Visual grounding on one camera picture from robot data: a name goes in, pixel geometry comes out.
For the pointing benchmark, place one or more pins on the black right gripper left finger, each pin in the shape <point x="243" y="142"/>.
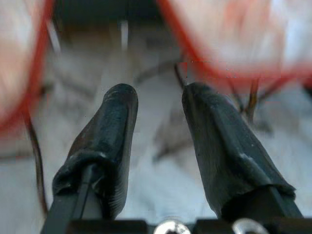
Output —
<point x="112" y="136"/>

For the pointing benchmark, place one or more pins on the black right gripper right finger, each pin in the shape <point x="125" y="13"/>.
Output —
<point x="219" y="146"/>

